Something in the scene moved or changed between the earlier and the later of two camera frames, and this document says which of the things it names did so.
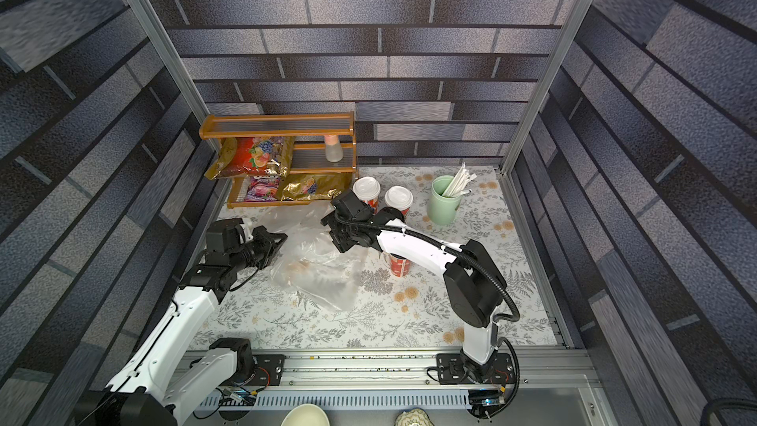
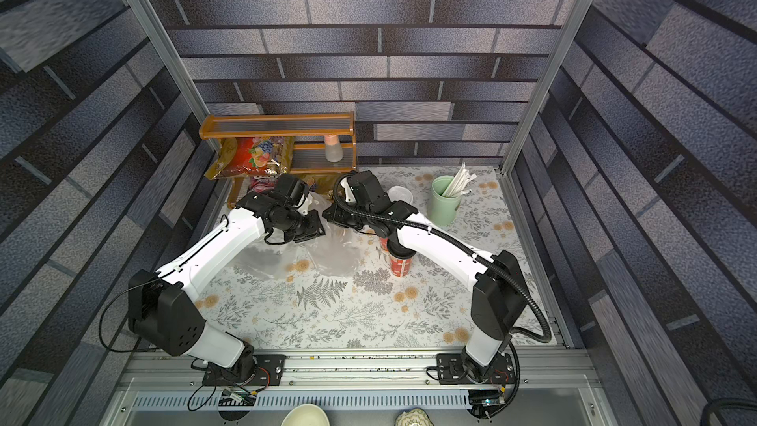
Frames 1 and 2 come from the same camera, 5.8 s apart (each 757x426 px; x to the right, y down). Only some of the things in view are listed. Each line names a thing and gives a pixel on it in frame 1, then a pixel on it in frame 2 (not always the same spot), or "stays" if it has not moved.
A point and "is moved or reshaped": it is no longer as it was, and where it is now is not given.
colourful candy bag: (263, 188) stays
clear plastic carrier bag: (310, 261) is moved or reshaped
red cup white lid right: (400, 198) stays
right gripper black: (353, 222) to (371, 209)
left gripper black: (267, 238) to (315, 228)
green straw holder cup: (443, 209) stays
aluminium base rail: (404, 381) stays
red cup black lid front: (399, 265) stays
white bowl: (307, 414) stays
